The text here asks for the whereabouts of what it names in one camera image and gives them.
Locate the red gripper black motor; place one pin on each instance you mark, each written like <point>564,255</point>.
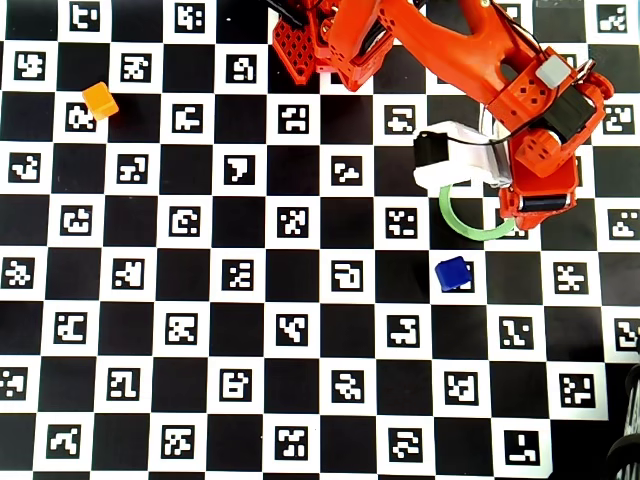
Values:
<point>545,204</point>

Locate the orange cube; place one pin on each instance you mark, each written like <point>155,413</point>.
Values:
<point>100,100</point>

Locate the small grey box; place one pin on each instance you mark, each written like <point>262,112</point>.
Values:
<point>552,71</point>

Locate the black white marker checkerboard mat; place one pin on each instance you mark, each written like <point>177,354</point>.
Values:
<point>200,280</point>

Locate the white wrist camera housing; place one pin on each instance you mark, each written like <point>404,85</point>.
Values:
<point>460,155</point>

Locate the black flexible tripod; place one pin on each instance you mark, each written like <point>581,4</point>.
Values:
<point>627,425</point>

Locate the blue cube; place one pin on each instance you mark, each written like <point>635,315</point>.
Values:
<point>452,274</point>

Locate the red perforated robot base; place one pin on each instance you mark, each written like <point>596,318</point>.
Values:
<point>295,50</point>

